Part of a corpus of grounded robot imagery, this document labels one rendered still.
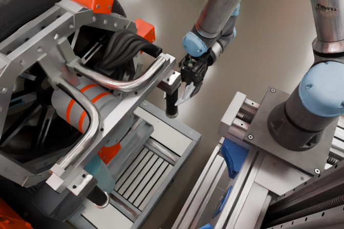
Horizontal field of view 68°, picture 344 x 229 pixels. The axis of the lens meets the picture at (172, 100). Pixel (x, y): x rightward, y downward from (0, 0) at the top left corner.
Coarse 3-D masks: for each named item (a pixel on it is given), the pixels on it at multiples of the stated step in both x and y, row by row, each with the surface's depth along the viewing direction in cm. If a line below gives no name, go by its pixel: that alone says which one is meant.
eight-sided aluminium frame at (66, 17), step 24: (72, 0) 61; (48, 24) 57; (72, 24) 58; (96, 24) 64; (120, 24) 72; (0, 48) 51; (24, 48) 51; (48, 48) 55; (0, 72) 49; (0, 96) 51; (120, 96) 102; (0, 120) 54; (72, 144) 94; (0, 168) 61; (24, 168) 69; (48, 168) 79
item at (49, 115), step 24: (24, 24) 58; (72, 48) 76; (96, 48) 85; (24, 72) 66; (24, 96) 70; (48, 96) 83; (24, 120) 74; (48, 120) 83; (0, 144) 71; (24, 144) 84; (48, 144) 89
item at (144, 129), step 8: (136, 120) 150; (144, 120) 149; (136, 128) 147; (144, 128) 149; (152, 128) 149; (136, 136) 146; (144, 136) 145; (136, 144) 144; (128, 152) 141; (136, 152) 146; (120, 160) 139; (128, 160) 142; (112, 168) 137; (120, 168) 137
